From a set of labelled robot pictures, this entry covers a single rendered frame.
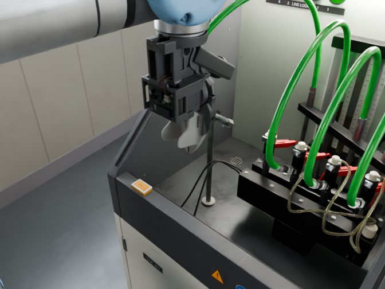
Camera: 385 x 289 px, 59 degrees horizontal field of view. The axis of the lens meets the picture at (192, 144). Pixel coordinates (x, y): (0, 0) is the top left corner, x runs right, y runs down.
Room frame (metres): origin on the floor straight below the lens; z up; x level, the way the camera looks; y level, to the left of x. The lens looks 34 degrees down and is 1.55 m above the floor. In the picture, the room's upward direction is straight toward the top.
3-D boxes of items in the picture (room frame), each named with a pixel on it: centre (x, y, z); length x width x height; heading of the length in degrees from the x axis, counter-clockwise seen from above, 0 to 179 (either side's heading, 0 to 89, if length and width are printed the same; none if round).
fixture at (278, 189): (0.62, -0.28, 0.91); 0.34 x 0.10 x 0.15; 47
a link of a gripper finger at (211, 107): (0.47, -0.01, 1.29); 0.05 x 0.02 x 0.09; 48
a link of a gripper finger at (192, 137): (0.46, 0.01, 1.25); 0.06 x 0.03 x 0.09; 138
